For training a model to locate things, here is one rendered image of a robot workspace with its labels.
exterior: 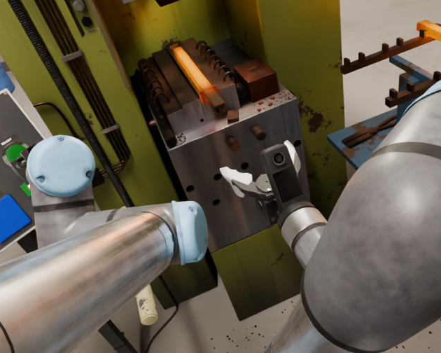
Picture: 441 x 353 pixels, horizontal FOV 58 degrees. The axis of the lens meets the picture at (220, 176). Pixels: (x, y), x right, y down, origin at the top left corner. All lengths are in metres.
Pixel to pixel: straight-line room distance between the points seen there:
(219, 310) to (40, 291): 1.54
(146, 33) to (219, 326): 1.17
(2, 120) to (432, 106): 0.83
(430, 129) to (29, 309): 0.29
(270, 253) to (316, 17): 0.80
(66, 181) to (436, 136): 0.39
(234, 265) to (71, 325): 1.19
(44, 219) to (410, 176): 0.41
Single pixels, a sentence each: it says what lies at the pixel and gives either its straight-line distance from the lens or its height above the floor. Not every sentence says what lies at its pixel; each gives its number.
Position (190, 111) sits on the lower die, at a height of 0.96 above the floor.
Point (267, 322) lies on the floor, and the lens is 1.71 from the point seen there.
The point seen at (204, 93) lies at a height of 1.01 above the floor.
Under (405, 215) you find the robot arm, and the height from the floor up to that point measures 1.29.
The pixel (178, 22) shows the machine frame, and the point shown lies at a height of 1.04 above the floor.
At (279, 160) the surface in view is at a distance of 0.67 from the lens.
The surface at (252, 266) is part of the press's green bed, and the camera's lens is 1.48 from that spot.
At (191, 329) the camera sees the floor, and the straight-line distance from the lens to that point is 1.78.
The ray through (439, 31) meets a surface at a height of 0.95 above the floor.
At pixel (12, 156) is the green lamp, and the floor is 1.09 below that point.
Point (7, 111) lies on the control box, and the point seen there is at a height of 1.16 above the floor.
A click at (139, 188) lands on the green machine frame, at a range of 1.35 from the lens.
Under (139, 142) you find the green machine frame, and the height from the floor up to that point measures 0.85.
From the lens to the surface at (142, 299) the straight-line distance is 1.11.
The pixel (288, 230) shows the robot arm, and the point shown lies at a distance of 0.65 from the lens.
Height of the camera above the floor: 1.50
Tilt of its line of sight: 40 degrees down
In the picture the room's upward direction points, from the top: 18 degrees counter-clockwise
